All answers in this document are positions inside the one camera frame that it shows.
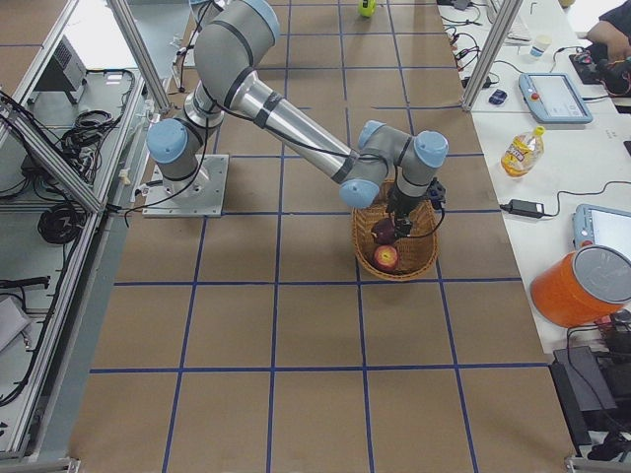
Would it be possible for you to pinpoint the orange bucket with grey lid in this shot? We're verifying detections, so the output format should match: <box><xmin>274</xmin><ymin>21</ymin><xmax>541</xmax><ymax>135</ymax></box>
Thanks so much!
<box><xmin>529</xmin><ymin>244</ymin><xmax>630</xmax><ymax>328</ymax></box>

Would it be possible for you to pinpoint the grey electronics box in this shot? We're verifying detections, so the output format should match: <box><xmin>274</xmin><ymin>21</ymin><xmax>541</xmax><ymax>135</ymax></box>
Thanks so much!
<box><xmin>34</xmin><ymin>35</ymin><xmax>87</xmax><ymax>104</ymax></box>

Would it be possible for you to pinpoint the red apple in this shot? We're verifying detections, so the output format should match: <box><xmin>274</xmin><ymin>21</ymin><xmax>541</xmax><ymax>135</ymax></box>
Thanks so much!
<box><xmin>373</xmin><ymin>244</ymin><xmax>399</xmax><ymax>273</ymax></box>
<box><xmin>371</xmin><ymin>218</ymin><xmax>397</xmax><ymax>245</ymax></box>

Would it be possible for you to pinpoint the orange juice bottle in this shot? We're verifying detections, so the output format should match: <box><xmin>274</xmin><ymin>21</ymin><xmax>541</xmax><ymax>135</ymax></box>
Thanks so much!
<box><xmin>500</xmin><ymin>125</ymin><xmax>546</xmax><ymax>177</ymax></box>

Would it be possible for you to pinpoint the woven wicker basket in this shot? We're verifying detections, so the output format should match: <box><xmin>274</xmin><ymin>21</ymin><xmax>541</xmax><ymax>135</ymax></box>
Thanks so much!
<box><xmin>351</xmin><ymin>179</ymin><xmax>442</xmax><ymax>281</ymax></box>

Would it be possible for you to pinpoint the black box device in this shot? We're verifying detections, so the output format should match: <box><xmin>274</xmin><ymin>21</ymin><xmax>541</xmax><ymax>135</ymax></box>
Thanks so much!
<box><xmin>549</xmin><ymin>346</ymin><xmax>617</xmax><ymax>454</ymax></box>

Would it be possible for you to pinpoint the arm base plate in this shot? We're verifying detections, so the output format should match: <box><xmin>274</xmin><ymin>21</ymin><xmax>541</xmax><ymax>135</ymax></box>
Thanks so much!
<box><xmin>141</xmin><ymin>154</ymin><xmax>230</xmax><ymax>218</ymax></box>

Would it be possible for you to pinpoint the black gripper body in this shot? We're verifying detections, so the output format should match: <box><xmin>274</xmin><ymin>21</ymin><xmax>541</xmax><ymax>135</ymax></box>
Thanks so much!
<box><xmin>386</xmin><ymin>191</ymin><xmax>420</xmax><ymax>239</ymax></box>

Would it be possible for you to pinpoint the aluminium frame post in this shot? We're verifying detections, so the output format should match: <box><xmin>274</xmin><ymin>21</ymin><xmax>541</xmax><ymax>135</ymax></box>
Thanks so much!
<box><xmin>461</xmin><ymin>0</ymin><xmax>523</xmax><ymax>111</ymax></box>

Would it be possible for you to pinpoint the paper cup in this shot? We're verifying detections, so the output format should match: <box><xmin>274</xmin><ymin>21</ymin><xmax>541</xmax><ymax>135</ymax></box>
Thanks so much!
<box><xmin>529</xmin><ymin>34</ymin><xmax>552</xmax><ymax>60</ymax></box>

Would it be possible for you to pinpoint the green apple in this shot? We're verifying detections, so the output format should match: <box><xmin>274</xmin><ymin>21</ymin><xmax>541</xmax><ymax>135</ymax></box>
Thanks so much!
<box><xmin>358</xmin><ymin>0</ymin><xmax>377</xmax><ymax>18</ymax></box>

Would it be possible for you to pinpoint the black power adapter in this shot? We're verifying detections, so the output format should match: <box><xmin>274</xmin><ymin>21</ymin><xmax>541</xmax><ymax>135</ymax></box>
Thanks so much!
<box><xmin>508</xmin><ymin>199</ymin><xmax>545</xmax><ymax>219</ymax></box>

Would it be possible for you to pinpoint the blue teach pendant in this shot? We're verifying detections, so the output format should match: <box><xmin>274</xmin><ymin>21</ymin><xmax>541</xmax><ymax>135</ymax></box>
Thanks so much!
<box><xmin>518</xmin><ymin>73</ymin><xmax>593</xmax><ymax>124</ymax></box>
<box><xmin>573</xmin><ymin>204</ymin><xmax>631</xmax><ymax>259</ymax></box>

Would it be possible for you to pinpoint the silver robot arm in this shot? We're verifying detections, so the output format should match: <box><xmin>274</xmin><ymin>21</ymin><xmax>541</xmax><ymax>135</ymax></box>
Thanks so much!
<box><xmin>147</xmin><ymin>1</ymin><xmax>449</xmax><ymax>243</ymax></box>

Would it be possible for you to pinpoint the black coiled cable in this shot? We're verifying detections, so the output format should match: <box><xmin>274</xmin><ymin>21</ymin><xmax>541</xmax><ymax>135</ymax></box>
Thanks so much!
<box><xmin>37</xmin><ymin>202</ymin><xmax>83</xmax><ymax>245</ymax></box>

